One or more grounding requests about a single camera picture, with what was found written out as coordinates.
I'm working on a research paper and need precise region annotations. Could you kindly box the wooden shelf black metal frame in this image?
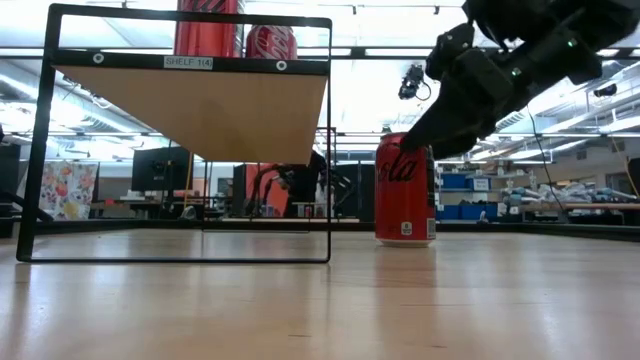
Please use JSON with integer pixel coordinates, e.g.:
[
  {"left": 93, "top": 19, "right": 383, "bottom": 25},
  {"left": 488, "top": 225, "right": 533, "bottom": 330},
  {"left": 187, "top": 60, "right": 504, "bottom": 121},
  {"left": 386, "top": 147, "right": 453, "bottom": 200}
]
[{"left": 16, "top": 2, "right": 335, "bottom": 265}]

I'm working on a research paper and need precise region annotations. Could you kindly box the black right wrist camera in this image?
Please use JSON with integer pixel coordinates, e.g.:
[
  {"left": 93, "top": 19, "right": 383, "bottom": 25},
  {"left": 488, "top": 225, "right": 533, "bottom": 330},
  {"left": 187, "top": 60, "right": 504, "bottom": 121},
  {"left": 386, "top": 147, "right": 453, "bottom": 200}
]
[{"left": 426, "top": 22, "right": 477, "bottom": 82}]

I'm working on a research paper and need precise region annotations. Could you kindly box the floral patterned cloth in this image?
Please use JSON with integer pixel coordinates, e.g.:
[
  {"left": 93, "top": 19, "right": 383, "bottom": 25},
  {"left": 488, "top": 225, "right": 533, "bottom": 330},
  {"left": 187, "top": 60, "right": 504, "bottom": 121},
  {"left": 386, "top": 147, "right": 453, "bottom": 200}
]
[{"left": 38, "top": 160, "right": 100, "bottom": 222}]

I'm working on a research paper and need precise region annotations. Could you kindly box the black cabinet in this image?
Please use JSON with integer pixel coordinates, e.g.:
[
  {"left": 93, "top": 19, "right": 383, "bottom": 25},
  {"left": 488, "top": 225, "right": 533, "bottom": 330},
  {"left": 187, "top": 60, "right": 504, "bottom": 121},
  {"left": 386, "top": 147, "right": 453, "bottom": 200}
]
[{"left": 333, "top": 163, "right": 377, "bottom": 223}]

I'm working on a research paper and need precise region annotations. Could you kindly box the rack with blue bins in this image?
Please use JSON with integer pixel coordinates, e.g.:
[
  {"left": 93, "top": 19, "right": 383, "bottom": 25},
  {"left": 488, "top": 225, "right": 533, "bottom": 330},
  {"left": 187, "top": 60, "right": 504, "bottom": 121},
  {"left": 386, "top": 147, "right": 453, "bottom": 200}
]
[{"left": 435, "top": 169, "right": 494, "bottom": 223}]

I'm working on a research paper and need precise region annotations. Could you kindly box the orange partition panel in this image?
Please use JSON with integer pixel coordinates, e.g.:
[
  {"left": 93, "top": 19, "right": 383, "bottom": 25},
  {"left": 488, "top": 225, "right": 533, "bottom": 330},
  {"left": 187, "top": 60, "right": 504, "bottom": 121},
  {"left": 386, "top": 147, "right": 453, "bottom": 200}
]
[{"left": 244, "top": 162, "right": 289, "bottom": 216}]

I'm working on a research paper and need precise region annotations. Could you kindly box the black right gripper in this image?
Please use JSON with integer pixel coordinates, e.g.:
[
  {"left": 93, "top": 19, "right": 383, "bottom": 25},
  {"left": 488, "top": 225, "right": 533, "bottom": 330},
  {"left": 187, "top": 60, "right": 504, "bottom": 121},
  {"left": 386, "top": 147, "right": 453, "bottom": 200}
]
[{"left": 399, "top": 47, "right": 551, "bottom": 161}]

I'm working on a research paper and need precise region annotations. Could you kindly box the red cola can white script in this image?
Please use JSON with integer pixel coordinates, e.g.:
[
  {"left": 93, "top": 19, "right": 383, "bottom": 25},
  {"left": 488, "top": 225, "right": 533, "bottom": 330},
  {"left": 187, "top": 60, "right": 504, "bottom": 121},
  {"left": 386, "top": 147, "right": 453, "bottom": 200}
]
[{"left": 244, "top": 24, "right": 299, "bottom": 61}]

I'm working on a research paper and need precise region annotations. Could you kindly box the cluttered background workbench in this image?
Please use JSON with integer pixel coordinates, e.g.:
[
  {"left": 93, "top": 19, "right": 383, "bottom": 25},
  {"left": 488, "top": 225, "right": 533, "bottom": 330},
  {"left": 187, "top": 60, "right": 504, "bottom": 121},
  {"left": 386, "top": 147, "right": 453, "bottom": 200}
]
[{"left": 499, "top": 182, "right": 640, "bottom": 226}]

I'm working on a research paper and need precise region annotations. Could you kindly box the black overhead camera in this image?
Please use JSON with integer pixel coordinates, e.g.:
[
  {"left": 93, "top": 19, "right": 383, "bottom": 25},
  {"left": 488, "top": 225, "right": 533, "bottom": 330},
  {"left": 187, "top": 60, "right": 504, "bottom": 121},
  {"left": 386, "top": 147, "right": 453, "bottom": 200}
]
[{"left": 397, "top": 63, "right": 432, "bottom": 102}]

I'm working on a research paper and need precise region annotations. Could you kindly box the black background monitor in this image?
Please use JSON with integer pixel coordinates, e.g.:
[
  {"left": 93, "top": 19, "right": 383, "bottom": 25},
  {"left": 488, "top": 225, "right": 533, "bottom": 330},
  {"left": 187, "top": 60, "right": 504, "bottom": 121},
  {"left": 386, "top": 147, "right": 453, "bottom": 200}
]
[{"left": 131, "top": 146, "right": 194, "bottom": 193}]

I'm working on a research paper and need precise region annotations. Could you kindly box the overhead LED light bar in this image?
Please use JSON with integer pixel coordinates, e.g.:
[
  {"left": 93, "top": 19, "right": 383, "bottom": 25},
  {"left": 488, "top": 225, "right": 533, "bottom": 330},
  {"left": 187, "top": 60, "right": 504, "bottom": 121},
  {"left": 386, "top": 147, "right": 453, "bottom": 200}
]
[{"left": 0, "top": 45, "right": 441, "bottom": 61}]

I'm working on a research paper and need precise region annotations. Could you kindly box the red cola can black script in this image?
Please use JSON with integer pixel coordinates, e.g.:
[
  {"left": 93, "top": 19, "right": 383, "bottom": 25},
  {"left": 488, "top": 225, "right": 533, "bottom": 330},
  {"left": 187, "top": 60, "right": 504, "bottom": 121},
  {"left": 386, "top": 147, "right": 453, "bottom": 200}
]
[
  {"left": 374, "top": 131, "right": 438, "bottom": 249},
  {"left": 173, "top": 0, "right": 241, "bottom": 58}
]

